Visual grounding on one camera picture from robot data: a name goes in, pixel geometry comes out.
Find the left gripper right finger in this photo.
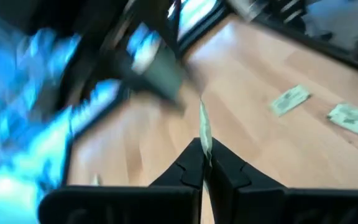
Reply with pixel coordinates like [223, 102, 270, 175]
[208, 138, 287, 224]

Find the green packets pair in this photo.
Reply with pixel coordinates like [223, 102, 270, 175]
[198, 98, 214, 191]

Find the black aluminium table frame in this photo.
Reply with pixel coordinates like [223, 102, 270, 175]
[175, 0, 358, 78]

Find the green Truvia sweetener packet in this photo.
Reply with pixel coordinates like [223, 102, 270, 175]
[326, 102, 358, 139]
[269, 84, 311, 118]

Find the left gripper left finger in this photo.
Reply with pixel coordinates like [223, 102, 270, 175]
[149, 137, 206, 224]

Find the white paper cup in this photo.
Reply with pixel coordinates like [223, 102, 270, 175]
[141, 51, 186, 105]

